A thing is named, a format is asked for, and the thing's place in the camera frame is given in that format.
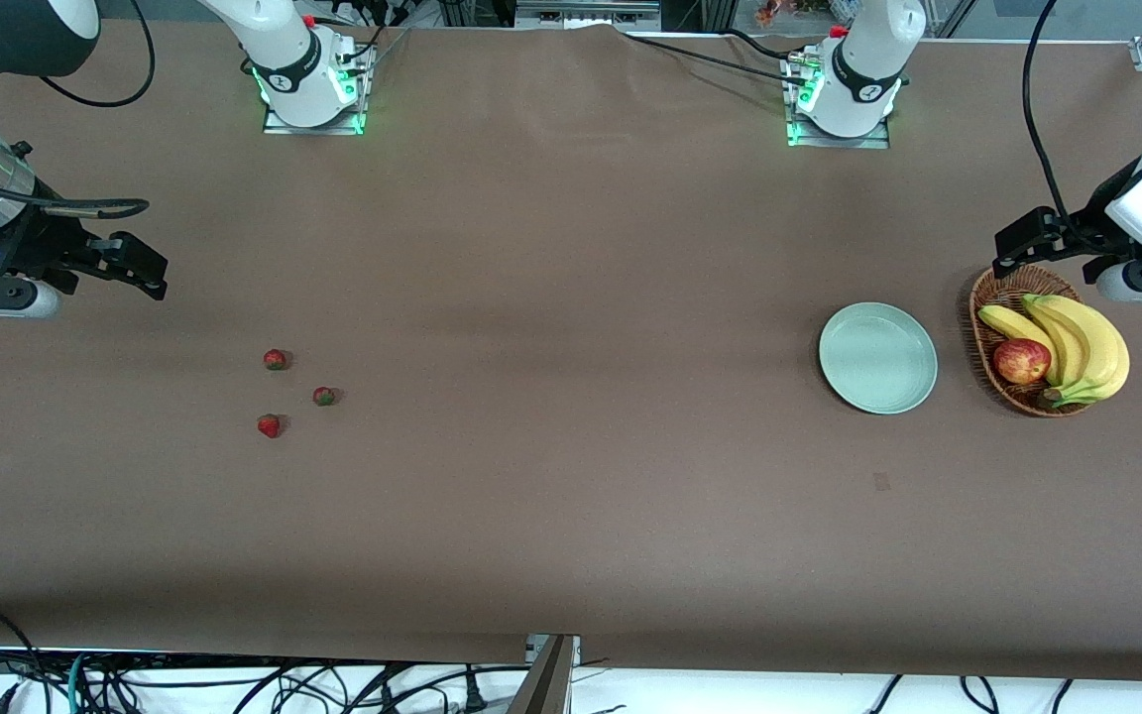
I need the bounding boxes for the aluminium frame post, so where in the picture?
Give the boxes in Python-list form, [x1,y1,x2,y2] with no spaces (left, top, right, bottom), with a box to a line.
[507,633,582,714]

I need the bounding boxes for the brown wicker basket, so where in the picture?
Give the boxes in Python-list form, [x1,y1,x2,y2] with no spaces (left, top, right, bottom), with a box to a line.
[969,264,1119,418]

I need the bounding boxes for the red apple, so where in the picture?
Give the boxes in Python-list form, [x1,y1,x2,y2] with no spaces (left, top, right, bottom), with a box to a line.
[993,338,1053,386]

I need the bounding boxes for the brown table cover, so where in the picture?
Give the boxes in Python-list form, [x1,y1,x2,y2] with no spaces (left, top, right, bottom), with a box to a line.
[0,22,1142,685]

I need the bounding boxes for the black cable on table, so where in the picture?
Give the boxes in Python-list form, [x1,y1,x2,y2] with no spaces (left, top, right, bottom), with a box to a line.
[619,32,812,88]

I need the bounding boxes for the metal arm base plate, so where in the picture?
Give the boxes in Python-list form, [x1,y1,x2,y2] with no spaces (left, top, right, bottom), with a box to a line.
[786,117,892,151]
[262,105,367,137]

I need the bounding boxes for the yellow banana bunch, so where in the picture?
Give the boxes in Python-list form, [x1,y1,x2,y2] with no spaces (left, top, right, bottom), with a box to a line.
[977,294,1131,409]

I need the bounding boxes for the black cable tangle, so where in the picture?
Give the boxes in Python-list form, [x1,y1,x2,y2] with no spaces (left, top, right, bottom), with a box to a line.
[85,656,532,714]

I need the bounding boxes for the silver metal rail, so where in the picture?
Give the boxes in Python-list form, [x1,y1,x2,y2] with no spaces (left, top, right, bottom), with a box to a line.
[514,0,663,33]

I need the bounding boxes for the pale green round plate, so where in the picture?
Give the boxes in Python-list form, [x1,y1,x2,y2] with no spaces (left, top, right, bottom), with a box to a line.
[818,301,939,416]

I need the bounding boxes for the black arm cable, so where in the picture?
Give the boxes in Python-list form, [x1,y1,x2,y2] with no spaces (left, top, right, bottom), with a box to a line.
[1021,0,1080,235]
[36,0,157,109]

